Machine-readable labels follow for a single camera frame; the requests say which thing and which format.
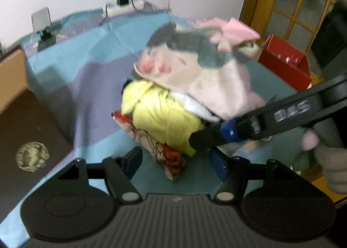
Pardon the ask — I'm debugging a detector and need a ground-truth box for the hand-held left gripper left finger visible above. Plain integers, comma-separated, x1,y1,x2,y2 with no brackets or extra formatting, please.
58,146,143,203

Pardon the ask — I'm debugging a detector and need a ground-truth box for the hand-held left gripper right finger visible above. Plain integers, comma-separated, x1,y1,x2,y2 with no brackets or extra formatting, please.
209,149,295,203

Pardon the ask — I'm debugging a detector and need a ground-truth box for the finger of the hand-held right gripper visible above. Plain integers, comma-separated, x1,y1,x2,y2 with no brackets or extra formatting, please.
189,110,262,154

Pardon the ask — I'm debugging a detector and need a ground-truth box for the white sock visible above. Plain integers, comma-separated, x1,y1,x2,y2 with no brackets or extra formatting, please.
169,91,220,122

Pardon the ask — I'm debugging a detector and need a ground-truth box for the yellow garment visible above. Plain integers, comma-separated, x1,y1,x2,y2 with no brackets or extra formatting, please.
121,80,206,158

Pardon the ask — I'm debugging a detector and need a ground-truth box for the pink grey printed cloth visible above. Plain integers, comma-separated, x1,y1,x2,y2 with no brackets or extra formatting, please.
131,23,267,124

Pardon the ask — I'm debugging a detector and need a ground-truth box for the brown cardboard box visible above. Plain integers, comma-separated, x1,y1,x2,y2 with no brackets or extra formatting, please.
0,46,75,221

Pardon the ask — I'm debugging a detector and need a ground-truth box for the person's right hand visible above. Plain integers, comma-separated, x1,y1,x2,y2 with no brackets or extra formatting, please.
302,118,347,193

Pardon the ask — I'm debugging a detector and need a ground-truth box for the red patterned cloth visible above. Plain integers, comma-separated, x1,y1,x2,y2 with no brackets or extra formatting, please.
111,111,186,181

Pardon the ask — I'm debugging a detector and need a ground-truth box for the red box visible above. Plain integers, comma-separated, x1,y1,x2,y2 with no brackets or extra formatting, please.
257,35,313,92

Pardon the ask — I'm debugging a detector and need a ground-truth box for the dark panel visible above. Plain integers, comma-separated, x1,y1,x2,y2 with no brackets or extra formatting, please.
310,0,347,70

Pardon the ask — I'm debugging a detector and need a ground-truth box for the pink folded cloth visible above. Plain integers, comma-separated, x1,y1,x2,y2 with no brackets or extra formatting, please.
190,16,261,53

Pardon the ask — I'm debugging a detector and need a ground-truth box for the blue purple striped tablecloth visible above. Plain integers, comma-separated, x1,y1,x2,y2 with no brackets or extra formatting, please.
0,4,316,239

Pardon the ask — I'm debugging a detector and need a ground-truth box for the black phone stand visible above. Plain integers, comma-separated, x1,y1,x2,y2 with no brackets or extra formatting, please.
36,27,56,52

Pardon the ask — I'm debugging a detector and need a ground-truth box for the white power strip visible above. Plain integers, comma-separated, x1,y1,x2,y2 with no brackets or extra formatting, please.
104,0,144,17

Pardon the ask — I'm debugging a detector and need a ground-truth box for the black cable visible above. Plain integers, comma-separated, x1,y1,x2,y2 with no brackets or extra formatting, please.
98,3,113,27

